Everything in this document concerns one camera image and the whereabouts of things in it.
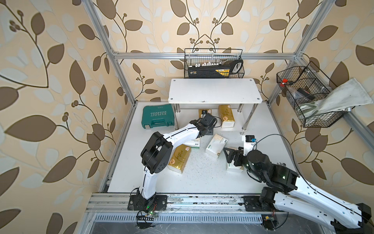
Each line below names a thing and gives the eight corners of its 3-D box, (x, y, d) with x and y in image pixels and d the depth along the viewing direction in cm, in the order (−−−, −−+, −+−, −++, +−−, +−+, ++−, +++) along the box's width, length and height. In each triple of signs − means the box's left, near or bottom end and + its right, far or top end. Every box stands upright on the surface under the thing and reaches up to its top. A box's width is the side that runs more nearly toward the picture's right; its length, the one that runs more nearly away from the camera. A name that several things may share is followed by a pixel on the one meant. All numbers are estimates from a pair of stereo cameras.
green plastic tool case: (140, 129, 107) (138, 124, 102) (146, 109, 120) (144, 104, 115) (173, 129, 107) (172, 124, 102) (175, 109, 120) (174, 104, 115)
